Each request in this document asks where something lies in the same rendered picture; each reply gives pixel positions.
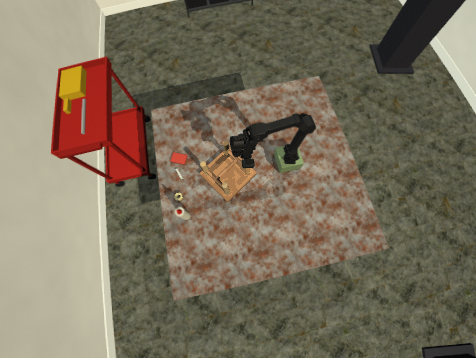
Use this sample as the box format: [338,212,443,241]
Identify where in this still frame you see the red flat block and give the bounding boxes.
[170,153,188,165]

